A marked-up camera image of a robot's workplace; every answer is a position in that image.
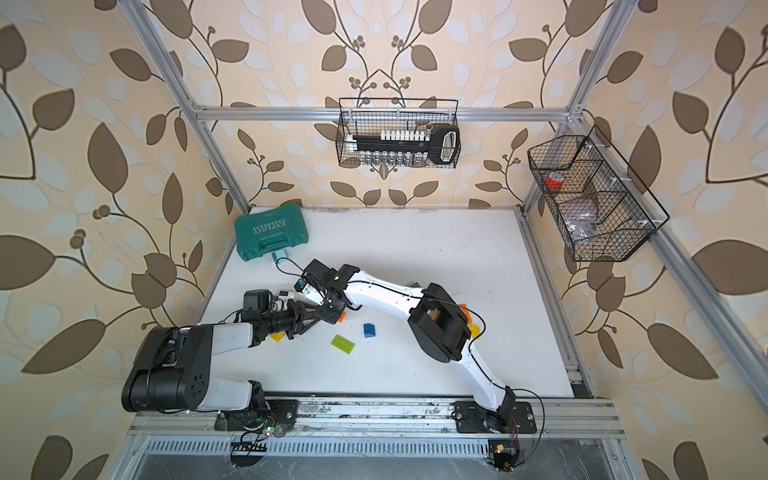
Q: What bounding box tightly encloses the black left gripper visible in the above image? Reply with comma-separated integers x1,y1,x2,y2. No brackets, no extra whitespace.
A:
260,300,319,339

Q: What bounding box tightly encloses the lime green lego plate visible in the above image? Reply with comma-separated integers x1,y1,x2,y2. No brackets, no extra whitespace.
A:
331,335,355,355

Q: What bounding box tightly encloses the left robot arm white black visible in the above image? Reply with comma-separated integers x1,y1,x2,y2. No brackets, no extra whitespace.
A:
121,296,321,414

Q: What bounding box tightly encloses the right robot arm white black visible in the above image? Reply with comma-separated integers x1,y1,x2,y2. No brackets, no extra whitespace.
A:
295,261,516,418

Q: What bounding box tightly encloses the blue lego brick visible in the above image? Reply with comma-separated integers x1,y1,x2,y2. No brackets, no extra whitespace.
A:
363,323,376,338

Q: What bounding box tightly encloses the brown orange lego stack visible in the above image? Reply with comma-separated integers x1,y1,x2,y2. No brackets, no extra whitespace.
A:
459,304,472,324

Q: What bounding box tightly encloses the green plastic tool case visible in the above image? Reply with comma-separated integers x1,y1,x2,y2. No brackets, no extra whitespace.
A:
235,204,309,261

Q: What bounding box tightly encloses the black white tool in basket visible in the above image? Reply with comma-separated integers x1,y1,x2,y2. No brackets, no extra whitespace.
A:
344,124,461,166

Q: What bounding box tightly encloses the red object in basket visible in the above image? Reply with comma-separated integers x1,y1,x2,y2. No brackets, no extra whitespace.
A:
545,171,566,191

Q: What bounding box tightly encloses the clear plastic bag in basket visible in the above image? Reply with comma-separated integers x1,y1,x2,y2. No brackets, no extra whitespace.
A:
561,198,598,242

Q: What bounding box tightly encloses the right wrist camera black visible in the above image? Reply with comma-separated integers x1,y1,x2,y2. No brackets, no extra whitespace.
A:
301,259,331,290

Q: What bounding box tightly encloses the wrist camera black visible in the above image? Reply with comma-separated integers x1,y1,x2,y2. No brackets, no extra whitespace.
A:
242,289,274,316
301,259,331,290

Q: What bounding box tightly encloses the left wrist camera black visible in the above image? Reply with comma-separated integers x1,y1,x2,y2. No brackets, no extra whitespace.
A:
242,289,274,316

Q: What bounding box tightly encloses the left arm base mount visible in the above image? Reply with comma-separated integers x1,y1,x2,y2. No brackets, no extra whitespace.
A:
214,399,299,437

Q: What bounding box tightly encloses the back wall wire basket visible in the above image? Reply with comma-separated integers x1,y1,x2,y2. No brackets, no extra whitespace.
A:
335,96,462,168

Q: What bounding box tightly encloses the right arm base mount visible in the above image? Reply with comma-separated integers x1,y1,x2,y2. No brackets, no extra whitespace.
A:
451,401,538,435

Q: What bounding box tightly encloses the side wall wire basket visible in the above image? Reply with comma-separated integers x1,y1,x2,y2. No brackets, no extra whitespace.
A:
527,126,670,262

